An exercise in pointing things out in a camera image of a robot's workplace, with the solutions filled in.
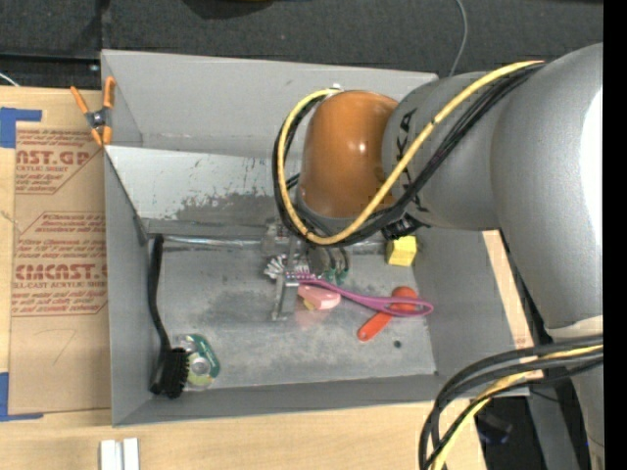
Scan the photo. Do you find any yellow block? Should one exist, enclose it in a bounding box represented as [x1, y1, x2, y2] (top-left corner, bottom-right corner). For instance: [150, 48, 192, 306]
[385, 235, 420, 268]

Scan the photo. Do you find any black brush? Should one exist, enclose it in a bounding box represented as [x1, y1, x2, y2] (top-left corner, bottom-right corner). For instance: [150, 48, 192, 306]
[148, 234, 191, 400]

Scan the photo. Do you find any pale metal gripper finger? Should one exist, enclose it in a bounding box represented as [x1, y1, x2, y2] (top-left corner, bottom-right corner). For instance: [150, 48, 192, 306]
[270, 258, 289, 322]
[286, 276, 301, 318]

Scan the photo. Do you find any orange plastic spoon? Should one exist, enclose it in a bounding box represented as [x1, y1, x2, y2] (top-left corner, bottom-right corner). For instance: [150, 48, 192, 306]
[356, 285, 418, 343]

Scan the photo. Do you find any pink oval toy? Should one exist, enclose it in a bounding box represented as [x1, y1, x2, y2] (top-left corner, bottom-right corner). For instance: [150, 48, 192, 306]
[297, 284, 343, 311]

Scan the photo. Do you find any purple looped plastic tool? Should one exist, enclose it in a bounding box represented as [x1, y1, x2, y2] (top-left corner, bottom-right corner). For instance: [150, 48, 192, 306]
[283, 270, 436, 318]

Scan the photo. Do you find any brown cardboard board red print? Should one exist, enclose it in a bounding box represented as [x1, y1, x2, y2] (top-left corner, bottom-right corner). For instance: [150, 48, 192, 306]
[0, 85, 114, 421]

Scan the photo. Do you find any grey metal bin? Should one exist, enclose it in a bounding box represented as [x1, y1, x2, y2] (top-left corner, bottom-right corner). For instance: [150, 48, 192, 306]
[100, 49, 492, 428]

